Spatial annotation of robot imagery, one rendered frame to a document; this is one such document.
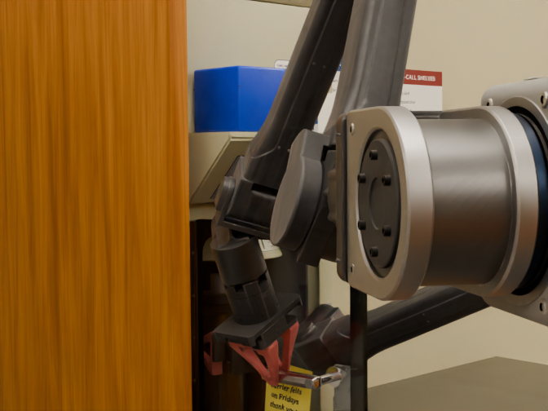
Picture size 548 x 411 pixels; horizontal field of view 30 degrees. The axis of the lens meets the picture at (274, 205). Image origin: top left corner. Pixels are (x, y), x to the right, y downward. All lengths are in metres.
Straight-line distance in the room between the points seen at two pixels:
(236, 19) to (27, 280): 0.53
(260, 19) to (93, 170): 0.34
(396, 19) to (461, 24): 1.79
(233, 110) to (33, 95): 0.37
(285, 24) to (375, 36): 0.74
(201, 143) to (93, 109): 0.17
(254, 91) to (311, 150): 0.59
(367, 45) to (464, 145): 0.28
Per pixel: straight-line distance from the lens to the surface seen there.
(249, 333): 1.23
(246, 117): 1.40
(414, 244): 0.58
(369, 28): 0.88
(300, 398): 1.35
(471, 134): 0.62
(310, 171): 0.80
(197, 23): 1.49
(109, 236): 1.46
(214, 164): 1.40
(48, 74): 1.59
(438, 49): 2.60
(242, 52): 1.54
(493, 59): 2.79
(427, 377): 2.51
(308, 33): 1.10
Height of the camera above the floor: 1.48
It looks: 3 degrees down
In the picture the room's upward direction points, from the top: 1 degrees counter-clockwise
